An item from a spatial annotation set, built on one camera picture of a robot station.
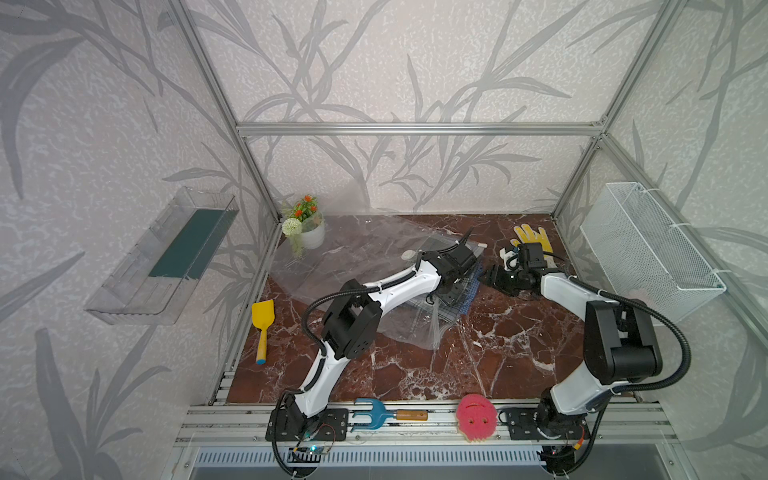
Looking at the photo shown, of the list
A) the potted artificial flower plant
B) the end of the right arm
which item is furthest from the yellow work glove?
the potted artificial flower plant

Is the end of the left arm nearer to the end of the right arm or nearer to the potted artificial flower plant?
the end of the right arm

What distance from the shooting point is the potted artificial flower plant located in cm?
99

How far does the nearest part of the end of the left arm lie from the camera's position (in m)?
0.67

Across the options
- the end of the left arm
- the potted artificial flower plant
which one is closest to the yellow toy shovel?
the potted artificial flower plant

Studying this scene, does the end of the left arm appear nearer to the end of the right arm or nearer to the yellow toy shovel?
the end of the right arm

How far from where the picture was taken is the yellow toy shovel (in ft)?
2.79

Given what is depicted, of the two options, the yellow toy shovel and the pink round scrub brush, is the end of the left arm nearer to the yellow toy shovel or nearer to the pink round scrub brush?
the pink round scrub brush

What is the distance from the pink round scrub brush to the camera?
2.36ft

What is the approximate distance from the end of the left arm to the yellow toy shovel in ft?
1.83

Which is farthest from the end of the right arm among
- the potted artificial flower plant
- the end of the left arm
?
the potted artificial flower plant

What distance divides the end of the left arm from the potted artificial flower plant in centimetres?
49

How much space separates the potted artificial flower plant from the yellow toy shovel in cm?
19

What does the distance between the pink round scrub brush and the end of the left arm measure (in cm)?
33

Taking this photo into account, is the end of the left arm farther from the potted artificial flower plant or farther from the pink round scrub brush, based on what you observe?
the potted artificial flower plant
